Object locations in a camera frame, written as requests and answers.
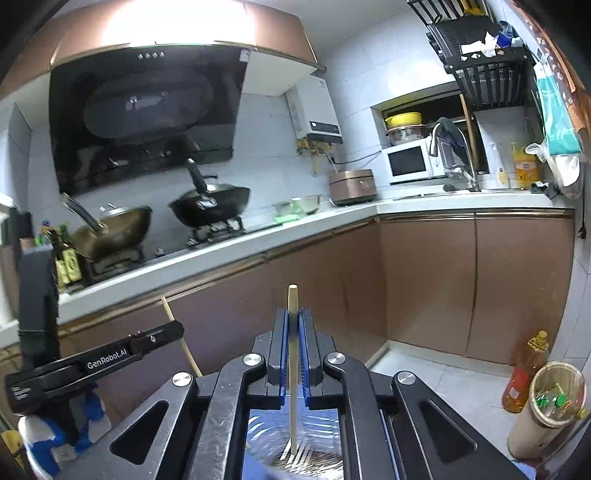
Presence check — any bamboo chopstick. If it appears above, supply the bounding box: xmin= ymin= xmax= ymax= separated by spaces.
xmin=159 ymin=296 xmax=205 ymax=378
xmin=287 ymin=284 xmax=300 ymax=456

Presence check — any chrome kitchen faucet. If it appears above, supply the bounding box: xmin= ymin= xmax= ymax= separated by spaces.
xmin=429 ymin=117 xmax=481 ymax=192

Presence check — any clear plastic utensil holder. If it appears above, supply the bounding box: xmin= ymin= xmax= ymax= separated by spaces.
xmin=242 ymin=409 xmax=344 ymax=479

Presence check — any olive oil bottle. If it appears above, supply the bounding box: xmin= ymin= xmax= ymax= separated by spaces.
xmin=50 ymin=227 xmax=82 ymax=290

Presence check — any gas stove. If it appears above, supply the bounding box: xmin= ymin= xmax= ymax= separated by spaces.
xmin=79 ymin=217 xmax=246 ymax=287

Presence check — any cooking oil bottle on floor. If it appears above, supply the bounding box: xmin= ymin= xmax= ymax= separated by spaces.
xmin=502 ymin=330 xmax=549 ymax=414

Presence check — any black wok with lid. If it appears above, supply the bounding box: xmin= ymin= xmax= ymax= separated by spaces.
xmin=168 ymin=158 xmax=250 ymax=229

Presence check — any beige trash bin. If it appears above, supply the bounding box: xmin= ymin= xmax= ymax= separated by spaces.
xmin=507 ymin=362 xmax=587 ymax=460

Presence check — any metal tray on counter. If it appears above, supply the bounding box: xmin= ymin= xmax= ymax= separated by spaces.
xmin=273 ymin=194 xmax=322 ymax=216

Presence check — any black range hood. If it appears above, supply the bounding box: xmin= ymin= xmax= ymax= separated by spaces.
xmin=49 ymin=45 xmax=250 ymax=196

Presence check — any brown rice cooker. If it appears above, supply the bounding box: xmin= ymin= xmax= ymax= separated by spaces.
xmin=329 ymin=169 xmax=378 ymax=206

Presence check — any white microwave oven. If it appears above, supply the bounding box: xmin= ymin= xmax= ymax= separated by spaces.
xmin=382 ymin=138 xmax=446 ymax=184

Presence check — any white water heater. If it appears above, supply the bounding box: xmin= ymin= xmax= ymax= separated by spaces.
xmin=286 ymin=75 xmax=342 ymax=144

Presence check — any yellow oil bottle on counter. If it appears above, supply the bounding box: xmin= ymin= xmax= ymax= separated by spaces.
xmin=511 ymin=142 xmax=541 ymax=189

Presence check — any yellow bowl on shelf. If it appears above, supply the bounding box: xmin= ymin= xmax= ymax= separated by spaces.
xmin=385 ymin=112 xmax=423 ymax=129

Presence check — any bronze wok with handle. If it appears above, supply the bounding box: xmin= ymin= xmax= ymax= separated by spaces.
xmin=60 ymin=193 xmax=152 ymax=262

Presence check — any black wall dish rack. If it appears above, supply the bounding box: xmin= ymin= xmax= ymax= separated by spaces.
xmin=408 ymin=1 xmax=532 ymax=111

